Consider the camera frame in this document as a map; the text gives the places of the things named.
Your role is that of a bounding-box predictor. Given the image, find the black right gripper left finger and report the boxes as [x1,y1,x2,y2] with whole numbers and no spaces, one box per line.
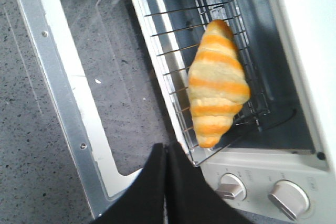
[92,143,166,224]

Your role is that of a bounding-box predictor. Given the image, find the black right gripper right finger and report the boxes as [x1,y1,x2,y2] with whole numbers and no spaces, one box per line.
[165,142,251,224]

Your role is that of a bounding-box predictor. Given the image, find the upper oven control knob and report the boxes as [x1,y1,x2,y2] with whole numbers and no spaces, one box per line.
[268,180,310,221]

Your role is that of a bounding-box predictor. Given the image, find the white Toshiba toaster oven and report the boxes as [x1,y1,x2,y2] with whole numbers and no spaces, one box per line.
[153,0,335,223]

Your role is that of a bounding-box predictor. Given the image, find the striped croissant bread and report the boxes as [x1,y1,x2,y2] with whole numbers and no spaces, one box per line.
[187,19,251,148]

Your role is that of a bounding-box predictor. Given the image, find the wire oven rack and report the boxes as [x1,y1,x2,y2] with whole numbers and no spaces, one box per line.
[138,0,270,166]

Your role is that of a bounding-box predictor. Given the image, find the lower oven timer knob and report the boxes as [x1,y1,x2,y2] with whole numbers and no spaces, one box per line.
[215,173,247,201]

